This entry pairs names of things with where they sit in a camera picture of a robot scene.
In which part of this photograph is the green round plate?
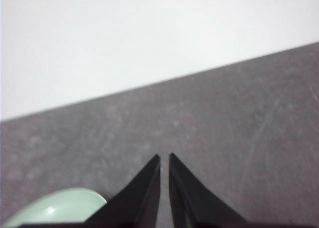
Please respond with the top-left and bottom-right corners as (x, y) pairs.
(2, 187), (108, 228)

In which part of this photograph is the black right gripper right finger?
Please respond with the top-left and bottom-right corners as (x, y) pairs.
(168, 152), (250, 228)

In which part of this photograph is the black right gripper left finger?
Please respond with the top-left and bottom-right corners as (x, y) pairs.
(84, 154), (161, 228)

